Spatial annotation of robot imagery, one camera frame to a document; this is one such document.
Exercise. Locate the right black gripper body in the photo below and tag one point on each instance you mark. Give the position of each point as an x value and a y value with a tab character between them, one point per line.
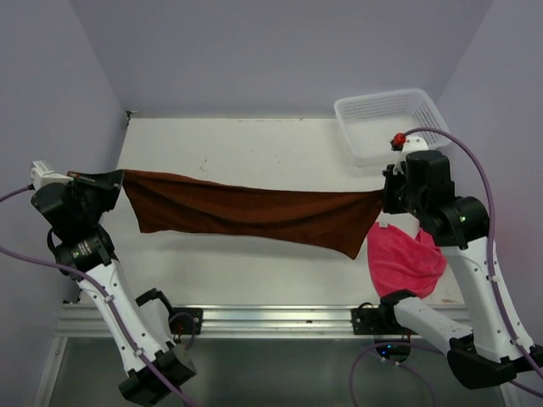
399	197

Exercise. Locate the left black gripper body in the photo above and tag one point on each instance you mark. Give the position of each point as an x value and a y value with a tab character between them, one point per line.
92	200

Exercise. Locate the brown towel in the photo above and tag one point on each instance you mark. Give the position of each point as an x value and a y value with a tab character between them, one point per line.
334	220

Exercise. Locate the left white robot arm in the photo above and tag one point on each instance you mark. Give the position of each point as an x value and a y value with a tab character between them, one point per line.
154	363

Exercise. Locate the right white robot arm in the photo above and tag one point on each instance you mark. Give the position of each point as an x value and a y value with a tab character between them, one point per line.
495	347

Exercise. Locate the white plastic basket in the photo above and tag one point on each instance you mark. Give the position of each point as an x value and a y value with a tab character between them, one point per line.
369	122

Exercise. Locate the pink towel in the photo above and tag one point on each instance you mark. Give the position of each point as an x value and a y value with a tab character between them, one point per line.
399	262

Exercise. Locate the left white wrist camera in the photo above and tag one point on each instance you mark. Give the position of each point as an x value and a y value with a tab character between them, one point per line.
42	174

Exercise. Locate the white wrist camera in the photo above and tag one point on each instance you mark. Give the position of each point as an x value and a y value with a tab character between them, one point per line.
42	174
405	145

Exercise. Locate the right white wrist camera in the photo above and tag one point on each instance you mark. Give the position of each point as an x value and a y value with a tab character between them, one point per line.
405	145

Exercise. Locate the aluminium mounting rail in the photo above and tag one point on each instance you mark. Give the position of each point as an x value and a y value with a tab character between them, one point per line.
230	322

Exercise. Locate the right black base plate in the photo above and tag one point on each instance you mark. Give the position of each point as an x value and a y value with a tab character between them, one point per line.
367	321

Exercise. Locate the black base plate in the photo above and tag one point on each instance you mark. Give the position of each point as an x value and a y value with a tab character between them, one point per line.
186	320
367	321

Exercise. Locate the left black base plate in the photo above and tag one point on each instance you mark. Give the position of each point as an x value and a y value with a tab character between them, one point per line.
186	320

